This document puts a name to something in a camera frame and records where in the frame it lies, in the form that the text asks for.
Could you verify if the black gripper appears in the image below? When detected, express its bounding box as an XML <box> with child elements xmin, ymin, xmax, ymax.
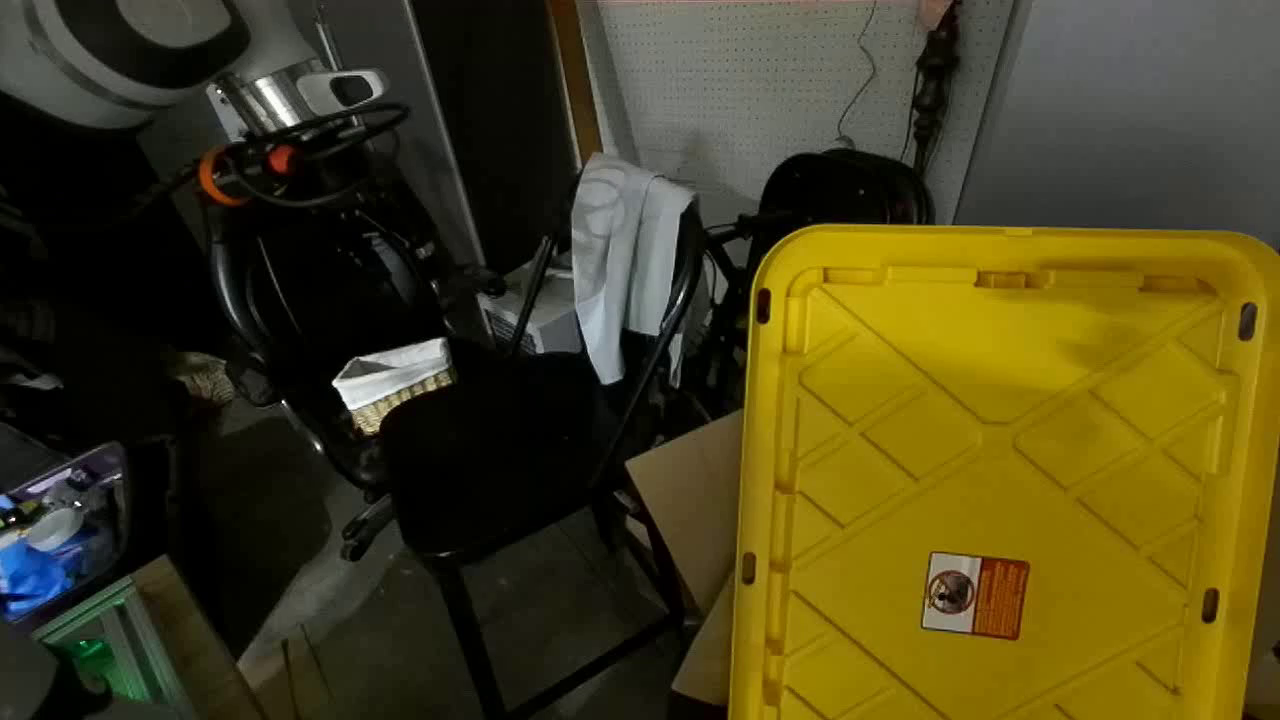
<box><xmin>235</xmin><ymin>173</ymin><xmax>414</xmax><ymax>337</ymax></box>

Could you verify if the beige woven basket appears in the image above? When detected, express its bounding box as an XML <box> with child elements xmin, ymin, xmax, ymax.
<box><xmin>327</xmin><ymin>332</ymin><xmax>465</xmax><ymax>441</ymax></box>

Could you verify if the black vertical panel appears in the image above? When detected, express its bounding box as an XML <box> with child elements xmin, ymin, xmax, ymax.
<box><xmin>405</xmin><ymin>0</ymin><xmax>578</xmax><ymax>282</ymax></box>

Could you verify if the black metal chair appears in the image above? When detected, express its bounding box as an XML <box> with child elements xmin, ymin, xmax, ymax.
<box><xmin>334</xmin><ymin>196</ymin><xmax>712</xmax><ymax>720</ymax></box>

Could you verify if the white cloth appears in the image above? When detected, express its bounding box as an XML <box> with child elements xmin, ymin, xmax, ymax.
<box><xmin>566</xmin><ymin>147</ymin><xmax>698</xmax><ymax>387</ymax></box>

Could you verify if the brown wooden beam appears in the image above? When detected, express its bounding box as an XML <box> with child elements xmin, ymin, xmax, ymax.
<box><xmin>545</xmin><ymin>0</ymin><xmax>612</xmax><ymax>173</ymax></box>

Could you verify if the black backpack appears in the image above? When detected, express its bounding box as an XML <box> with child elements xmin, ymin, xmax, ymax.
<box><xmin>741</xmin><ymin>144</ymin><xmax>938</xmax><ymax>276</ymax></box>

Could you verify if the yellow plastic bin lid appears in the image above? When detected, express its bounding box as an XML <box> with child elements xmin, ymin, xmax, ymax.
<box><xmin>725</xmin><ymin>222</ymin><xmax>1280</xmax><ymax>720</ymax></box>

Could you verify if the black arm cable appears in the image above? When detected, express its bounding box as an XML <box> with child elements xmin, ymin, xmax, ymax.
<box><xmin>206</xmin><ymin>99</ymin><xmax>411</xmax><ymax>212</ymax></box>

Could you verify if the orange cable strap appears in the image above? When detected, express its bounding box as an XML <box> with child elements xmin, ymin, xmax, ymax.
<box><xmin>191</xmin><ymin>142</ymin><xmax>299</xmax><ymax>212</ymax></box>

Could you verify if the aluminium extrusion frame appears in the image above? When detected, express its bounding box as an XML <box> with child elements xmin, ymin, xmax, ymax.
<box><xmin>28</xmin><ymin>573</ymin><xmax>191</xmax><ymax>714</ymax></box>

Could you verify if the thin hanging cable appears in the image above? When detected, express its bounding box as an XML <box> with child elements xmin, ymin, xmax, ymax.
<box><xmin>832</xmin><ymin>0</ymin><xmax>889</xmax><ymax>154</ymax></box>

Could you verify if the black hanging cord bundle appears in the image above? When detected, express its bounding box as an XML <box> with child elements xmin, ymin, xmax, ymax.
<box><xmin>909</xmin><ymin>0</ymin><xmax>968</xmax><ymax>173</ymax></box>

